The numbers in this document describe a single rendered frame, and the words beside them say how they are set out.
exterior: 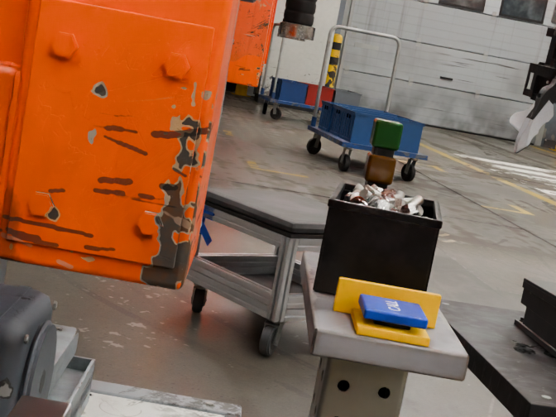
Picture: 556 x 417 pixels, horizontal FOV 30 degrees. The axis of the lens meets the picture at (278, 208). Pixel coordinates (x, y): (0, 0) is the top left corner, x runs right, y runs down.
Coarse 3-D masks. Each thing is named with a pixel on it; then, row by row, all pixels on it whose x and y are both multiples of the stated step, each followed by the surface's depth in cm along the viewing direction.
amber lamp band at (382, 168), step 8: (368, 152) 150; (368, 160) 147; (376, 160) 147; (384, 160) 147; (392, 160) 147; (368, 168) 147; (376, 168) 147; (384, 168) 147; (392, 168) 147; (368, 176) 147; (376, 176) 147; (384, 176) 147; (392, 176) 148; (384, 184) 148
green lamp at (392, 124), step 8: (376, 120) 147; (384, 120) 147; (376, 128) 146; (384, 128) 146; (392, 128) 146; (400, 128) 146; (376, 136) 147; (384, 136) 147; (392, 136) 147; (400, 136) 147; (376, 144) 147; (384, 144) 147; (392, 144) 147
